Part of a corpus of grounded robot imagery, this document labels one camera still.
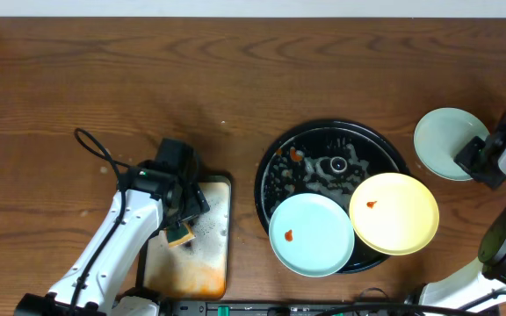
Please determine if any black cable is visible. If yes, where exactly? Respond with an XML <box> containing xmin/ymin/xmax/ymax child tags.
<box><xmin>314</xmin><ymin>287</ymin><xmax>500</xmax><ymax>316</ymax></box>
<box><xmin>67</xmin><ymin>127</ymin><xmax>134</xmax><ymax>315</ymax></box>

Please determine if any black rectangular soapy tray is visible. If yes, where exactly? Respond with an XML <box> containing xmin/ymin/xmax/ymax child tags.
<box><xmin>136</xmin><ymin>176</ymin><xmax>231</xmax><ymax>299</ymax></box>

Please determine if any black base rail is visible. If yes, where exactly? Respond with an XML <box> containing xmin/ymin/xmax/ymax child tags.
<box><xmin>164</xmin><ymin>299</ymin><xmax>412</xmax><ymax>316</ymax></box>

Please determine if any light blue plate bottom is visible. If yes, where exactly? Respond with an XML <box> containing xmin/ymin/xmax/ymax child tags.
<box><xmin>268</xmin><ymin>193</ymin><xmax>355</xmax><ymax>277</ymax></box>

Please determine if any right black cable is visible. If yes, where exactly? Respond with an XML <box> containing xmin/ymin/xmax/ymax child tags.
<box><xmin>314</xmin><ymin>287</ymin><xmax>500</xmax><ymax>316</ymax></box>

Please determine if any left black cable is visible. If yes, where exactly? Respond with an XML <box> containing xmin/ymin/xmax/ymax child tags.
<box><xmin>67</xmin><ymin>127</ymin><xmax>134</xmax><ymax>315</ymax></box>

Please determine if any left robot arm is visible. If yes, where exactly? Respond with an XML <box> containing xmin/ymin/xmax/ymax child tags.
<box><xmin>14</xmin><ymin>139</ymin><xmax>210</xmax><ymax>316</ymax></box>

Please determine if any light blue plate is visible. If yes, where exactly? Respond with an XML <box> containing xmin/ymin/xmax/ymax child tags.
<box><xmin>413</xmin><ymin>107</ymin><xmax>489</xmax><ymax>182</ymax></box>
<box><xmin>268</xmin><ymin>193</ymin><xmax>355</xmax><ymax>277</ymax></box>

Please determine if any yellow plate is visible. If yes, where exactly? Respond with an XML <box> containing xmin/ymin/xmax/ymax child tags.
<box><xmin>349</xmin><ymin>173</ymin><xmax>439</xmax><ymax>255</ymax></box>

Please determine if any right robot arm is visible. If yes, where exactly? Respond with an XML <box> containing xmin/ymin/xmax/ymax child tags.
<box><xmin>405</xmin><ymin>111</ymin><xmax>506</xmax><ymax>315</ymax></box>

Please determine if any orange green sponge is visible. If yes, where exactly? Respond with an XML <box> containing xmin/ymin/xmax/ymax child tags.
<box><xmin>165</xmin><ymin>222</ymin><xmax>195</xmax><ymax>248</ymax></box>

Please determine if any light blue plate top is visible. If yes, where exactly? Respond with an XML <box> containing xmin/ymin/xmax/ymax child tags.
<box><xmin>413</xmin><ymin>107</ymin><xmax>489</xmax><ymax>182</ymax></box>

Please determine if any black round tray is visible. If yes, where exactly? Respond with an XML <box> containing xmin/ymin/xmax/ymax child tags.
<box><xmin>254</xmin><ymin>119</ymin><xmax>410</xmax><ymax>274</ymax></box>

